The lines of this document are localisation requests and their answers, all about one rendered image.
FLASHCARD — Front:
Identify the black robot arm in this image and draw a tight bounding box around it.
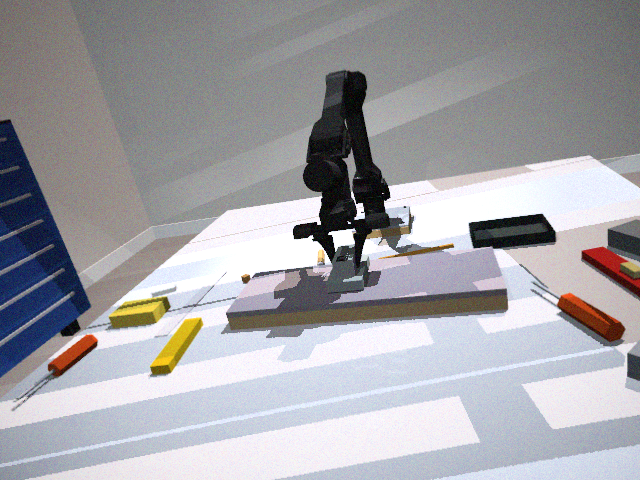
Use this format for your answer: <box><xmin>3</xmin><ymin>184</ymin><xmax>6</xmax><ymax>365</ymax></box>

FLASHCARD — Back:
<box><xmin>303</xmin><ymin>70</ymin><xmax>391</xmax><ymax>231</ymax></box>

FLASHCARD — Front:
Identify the red flat bar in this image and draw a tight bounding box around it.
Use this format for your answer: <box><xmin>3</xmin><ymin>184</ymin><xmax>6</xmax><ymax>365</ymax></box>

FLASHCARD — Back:
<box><xmin>581</xmin><ymin>247</ymin><xmax>640</xmax><ymax>297</ymax></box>

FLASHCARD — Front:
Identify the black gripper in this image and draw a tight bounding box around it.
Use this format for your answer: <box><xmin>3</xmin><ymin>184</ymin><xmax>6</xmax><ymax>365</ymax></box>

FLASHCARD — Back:
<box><xmin>293</xmin><ymin>189</ymin><xmax>390</xmax><ymax>268</ymax></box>

